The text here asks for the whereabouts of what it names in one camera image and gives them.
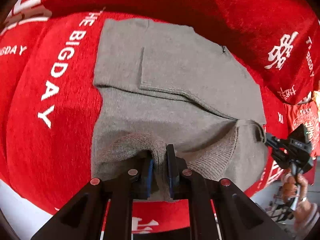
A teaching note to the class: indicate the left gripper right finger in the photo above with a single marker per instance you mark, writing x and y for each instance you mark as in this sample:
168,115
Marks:
218,209

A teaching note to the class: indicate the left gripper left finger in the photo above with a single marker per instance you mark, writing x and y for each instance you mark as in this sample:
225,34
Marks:
102,209

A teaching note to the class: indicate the person's right hand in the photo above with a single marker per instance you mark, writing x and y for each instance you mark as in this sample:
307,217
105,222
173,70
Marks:
306,214

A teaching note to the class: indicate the red wedding pillow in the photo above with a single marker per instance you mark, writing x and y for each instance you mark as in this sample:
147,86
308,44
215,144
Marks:
277,39

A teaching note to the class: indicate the red wedding bedspread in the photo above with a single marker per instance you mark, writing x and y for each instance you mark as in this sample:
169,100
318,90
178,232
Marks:
51,104

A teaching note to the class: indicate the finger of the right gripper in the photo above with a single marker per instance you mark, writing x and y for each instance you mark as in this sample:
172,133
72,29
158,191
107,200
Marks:
273,141

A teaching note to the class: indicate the grey knit garment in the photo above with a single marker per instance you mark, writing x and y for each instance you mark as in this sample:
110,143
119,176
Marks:
163,84

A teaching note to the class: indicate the red patterned cushion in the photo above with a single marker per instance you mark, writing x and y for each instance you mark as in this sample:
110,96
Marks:
306,114

